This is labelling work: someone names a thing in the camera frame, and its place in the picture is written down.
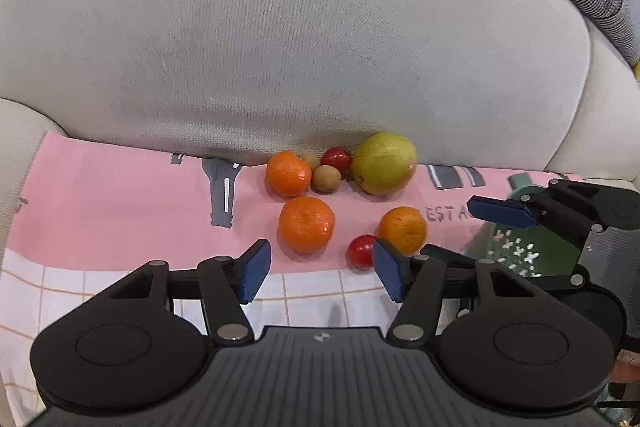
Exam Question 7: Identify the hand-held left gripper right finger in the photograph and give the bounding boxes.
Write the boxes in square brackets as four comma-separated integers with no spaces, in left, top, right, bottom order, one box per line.
[372,238,546,349]

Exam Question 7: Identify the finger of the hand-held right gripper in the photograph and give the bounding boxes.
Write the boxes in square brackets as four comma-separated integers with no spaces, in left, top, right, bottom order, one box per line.
[421,243,588,290]
[467,179,608,234]

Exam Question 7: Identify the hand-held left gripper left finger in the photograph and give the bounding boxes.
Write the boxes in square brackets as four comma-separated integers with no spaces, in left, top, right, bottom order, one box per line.
[96,238,273,348]

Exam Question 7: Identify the red cherry tomato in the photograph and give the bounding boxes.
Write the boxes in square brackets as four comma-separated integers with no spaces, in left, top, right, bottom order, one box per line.
[347,234,379,270]
[320,147,353,174]

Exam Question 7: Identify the orange mandarin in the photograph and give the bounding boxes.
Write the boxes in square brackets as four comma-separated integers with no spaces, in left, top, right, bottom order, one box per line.
[378,206,428,258]
[265,150,313,198]
[278,196,336,255]

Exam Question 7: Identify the green perforated basket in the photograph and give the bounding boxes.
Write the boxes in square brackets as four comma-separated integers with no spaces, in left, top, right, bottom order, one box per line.
[480,173,596,280]

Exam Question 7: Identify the green pear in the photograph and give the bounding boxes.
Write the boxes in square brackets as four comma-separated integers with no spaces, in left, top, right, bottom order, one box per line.
[350,132,418,196]

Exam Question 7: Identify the pink printed cloth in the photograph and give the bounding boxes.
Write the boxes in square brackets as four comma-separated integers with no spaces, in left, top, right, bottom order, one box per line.
[0,131,591,427]

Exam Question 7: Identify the beige sofa back cushion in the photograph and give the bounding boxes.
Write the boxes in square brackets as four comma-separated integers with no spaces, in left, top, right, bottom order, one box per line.
[0,0,596,170]

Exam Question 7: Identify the beige sofa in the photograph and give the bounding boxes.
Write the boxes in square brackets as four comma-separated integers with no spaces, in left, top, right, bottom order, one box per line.
[0,0,640,268]

